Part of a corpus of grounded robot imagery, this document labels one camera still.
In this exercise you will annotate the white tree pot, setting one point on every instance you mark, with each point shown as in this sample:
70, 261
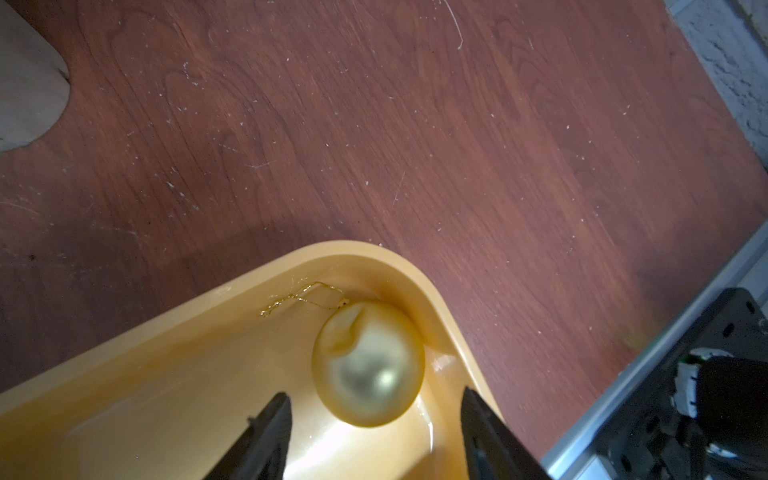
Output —
35, 84

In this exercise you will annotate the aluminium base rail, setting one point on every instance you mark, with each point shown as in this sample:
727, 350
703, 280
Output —
575, 455

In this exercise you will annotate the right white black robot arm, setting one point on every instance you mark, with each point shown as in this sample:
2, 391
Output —
726, 396

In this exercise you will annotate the matte gold ball ornament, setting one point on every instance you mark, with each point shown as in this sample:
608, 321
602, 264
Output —
364, 362

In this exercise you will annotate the yellow plastic tray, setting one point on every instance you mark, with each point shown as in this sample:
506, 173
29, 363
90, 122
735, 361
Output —
167, 399

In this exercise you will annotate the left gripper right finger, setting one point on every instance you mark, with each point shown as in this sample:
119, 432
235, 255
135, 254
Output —
491, 450

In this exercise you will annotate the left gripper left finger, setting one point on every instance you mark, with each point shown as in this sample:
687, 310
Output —
261, 451

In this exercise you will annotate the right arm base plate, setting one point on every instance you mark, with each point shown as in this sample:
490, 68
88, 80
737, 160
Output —
648, 439

